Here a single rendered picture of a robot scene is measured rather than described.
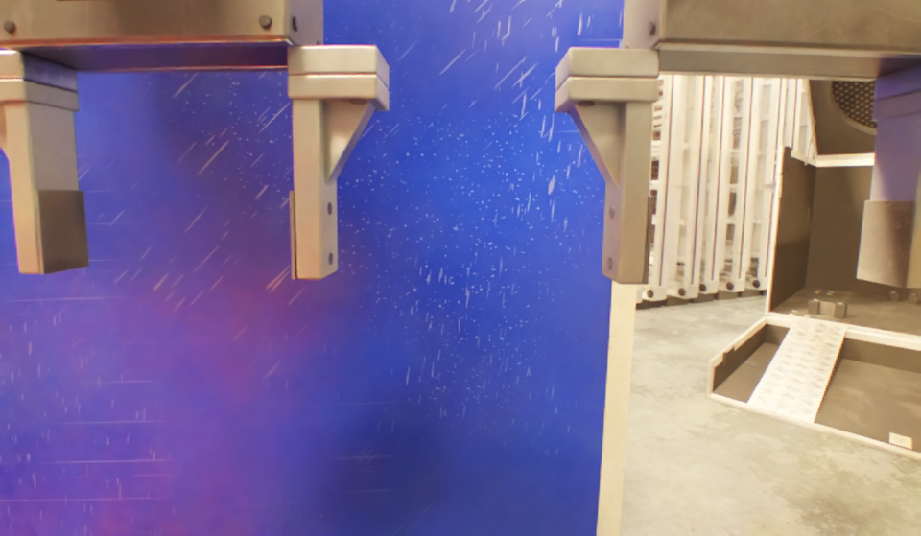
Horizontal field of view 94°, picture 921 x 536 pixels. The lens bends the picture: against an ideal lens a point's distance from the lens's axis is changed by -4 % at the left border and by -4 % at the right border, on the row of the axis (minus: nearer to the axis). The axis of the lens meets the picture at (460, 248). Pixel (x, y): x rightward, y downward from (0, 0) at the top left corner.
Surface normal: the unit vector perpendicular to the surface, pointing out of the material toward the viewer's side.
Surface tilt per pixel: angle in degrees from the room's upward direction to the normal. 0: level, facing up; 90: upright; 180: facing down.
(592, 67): 90
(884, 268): 90
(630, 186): 90
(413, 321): 90
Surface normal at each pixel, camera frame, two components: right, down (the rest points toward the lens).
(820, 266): -0.73, 0.07
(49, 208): 1.00, 0.01
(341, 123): -0.01, 0.11
